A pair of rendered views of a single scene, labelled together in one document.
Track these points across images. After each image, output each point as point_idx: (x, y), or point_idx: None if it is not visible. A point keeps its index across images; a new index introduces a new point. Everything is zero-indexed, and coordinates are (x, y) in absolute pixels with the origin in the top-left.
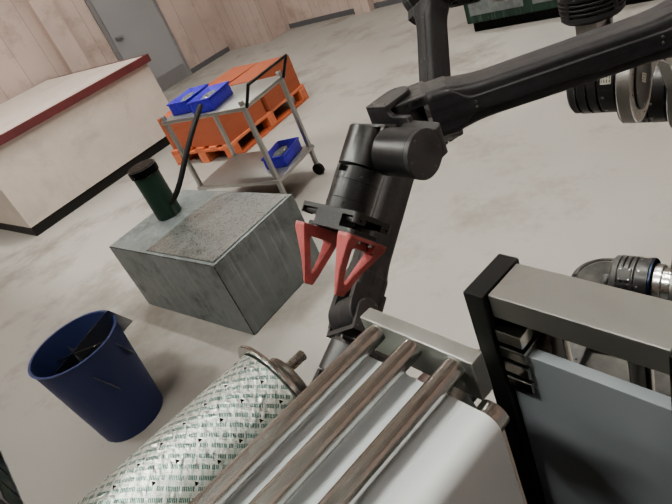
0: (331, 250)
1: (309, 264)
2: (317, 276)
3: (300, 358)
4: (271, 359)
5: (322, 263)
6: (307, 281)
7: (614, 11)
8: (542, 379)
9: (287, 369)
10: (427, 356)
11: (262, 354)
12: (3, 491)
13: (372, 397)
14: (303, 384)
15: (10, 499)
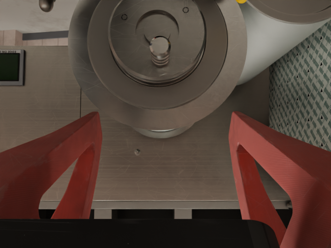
0: (49, 167)
1: (91, 178)
2: (92, 121)
3: (169, 54)
4: (137, 77)
5: (78, 147)
6: (100, 135)
7: None
8: None
9: (180, 75)
10: None
11: (173, 127)
12: (6, 78)
13: None
14: (202, 50)
15: (10, 72)
